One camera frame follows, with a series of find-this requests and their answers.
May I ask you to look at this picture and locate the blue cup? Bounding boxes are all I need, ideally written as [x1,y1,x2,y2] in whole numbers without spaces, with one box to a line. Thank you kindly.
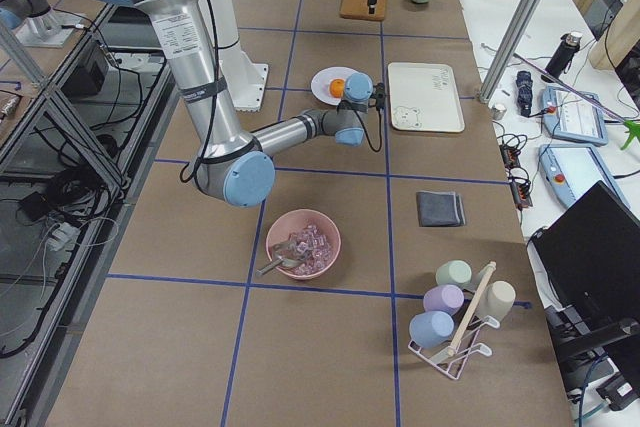
[409,311,454,348]

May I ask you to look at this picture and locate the metal stand with green clip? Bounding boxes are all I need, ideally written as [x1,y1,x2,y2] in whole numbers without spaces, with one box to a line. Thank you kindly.
[512,51,640,151]

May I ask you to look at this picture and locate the cream bear tray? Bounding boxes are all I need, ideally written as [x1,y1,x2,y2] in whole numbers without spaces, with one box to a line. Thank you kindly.
[387,62,465,133]

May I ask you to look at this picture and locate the folded grey cloth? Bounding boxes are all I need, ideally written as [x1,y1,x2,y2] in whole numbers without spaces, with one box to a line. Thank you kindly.
[416,191,466,227]

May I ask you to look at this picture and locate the aluminium frame post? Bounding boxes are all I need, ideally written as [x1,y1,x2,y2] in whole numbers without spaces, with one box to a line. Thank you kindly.
[477,0,540,104]

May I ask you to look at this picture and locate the black water bottle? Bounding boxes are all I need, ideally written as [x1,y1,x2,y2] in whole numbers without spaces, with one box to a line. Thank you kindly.
[544,31,583,78]

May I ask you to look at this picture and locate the pale green cup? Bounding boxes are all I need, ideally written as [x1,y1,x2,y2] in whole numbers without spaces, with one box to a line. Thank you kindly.
[435,260,472,289]

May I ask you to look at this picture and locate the white round plate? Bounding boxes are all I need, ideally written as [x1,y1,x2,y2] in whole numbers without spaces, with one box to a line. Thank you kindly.
[311,66,356,106]

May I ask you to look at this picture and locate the pink bowl with ice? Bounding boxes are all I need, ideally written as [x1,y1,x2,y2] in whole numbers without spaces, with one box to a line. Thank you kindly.
[265,209,341,280]

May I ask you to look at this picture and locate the beige cup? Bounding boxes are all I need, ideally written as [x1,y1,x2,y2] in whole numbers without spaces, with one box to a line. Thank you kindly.
[485,280,516,321]

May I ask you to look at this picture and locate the folded navy umbrella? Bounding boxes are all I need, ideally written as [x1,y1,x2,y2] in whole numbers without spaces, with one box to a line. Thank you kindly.
[516,70,533,117]

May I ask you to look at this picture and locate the small metal cup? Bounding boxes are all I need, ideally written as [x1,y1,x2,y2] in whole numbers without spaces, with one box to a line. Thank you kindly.
[491,103,507,121]

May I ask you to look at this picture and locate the black monitor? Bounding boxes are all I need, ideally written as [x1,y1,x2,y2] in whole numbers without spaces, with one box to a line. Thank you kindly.
[532,181,639,390]

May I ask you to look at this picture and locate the lilac cup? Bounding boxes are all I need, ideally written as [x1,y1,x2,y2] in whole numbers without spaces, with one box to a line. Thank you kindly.
[423,284,464,316]

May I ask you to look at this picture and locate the metal scoop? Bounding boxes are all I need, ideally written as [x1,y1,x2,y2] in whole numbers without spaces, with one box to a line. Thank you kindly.
[257,241,303,276]

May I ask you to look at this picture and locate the orange mandarin fruit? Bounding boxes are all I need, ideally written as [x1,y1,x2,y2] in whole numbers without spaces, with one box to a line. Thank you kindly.
[328,78,345,99]

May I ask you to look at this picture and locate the white wire cup rack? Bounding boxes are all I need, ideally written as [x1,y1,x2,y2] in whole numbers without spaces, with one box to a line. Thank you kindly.
[408,261,500,380]

